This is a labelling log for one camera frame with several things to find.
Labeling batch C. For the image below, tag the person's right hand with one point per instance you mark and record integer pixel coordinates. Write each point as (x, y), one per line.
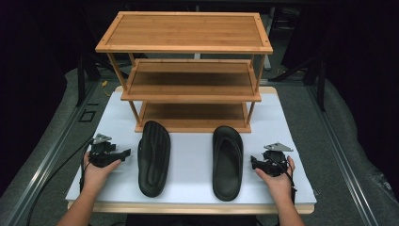
(280, 186)

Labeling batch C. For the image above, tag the black metal stand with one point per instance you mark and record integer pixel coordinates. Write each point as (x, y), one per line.
(81, 81)
(321, 84)

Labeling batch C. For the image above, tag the three-tier wooden shoe rack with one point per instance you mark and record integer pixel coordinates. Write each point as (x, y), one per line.
(188, 31)

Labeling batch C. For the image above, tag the black slipper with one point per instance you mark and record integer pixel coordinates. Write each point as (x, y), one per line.
(227, 188)
(153, 157)

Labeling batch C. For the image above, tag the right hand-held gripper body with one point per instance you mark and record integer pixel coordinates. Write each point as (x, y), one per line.
(274, 163)

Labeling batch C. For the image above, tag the person's left hand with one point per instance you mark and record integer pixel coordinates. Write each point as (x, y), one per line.
(95, 175)

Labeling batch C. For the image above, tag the grey metal post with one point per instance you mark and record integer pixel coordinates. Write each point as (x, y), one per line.
(197, 56)
(268, 59)

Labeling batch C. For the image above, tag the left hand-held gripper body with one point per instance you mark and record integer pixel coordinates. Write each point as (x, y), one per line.
(102, 153)

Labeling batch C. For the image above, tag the person's dark clothing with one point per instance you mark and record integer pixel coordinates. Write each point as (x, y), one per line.
(188, 220)

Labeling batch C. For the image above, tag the grey metal floor rail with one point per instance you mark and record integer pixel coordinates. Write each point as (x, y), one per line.
(47, 160)
(342, 163)

